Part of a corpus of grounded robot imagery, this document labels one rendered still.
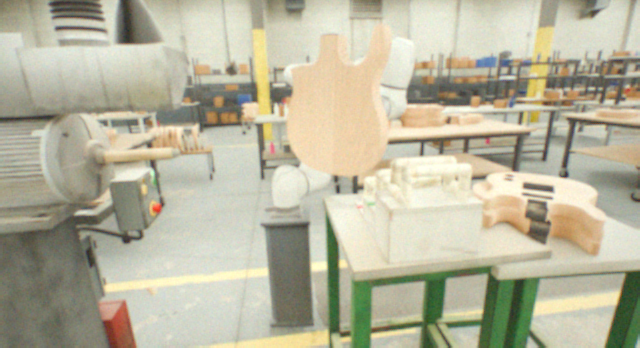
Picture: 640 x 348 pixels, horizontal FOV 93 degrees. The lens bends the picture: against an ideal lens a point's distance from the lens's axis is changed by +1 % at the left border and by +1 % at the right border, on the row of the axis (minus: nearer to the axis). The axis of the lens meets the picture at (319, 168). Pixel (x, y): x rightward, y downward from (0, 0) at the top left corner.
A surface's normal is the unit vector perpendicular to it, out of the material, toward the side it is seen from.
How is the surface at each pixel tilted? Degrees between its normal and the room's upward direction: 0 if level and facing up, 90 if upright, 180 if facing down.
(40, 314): 90
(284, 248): 90
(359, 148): 90
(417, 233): 90
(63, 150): 78
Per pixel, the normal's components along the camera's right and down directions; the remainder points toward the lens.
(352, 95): -0.63, 0.23
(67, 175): 0.94, 0.14
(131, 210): 0.14, 0.27
